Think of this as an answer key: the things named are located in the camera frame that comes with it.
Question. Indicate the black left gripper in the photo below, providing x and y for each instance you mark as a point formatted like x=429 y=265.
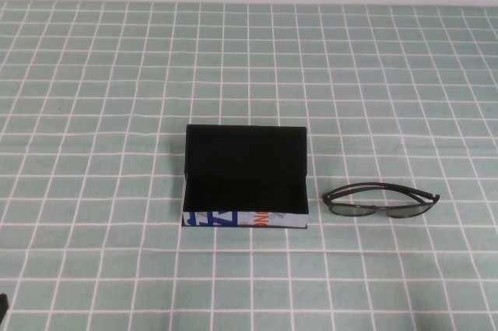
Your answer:
x=3 y=301

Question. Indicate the black printed glasses case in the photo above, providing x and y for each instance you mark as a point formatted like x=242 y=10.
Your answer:
x=245 y=159

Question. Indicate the dark framed glasses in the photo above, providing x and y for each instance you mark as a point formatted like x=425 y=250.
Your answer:
x=352 y=211

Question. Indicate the green white checked tablecloth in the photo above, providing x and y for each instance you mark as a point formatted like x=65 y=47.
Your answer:
x=116 y=74

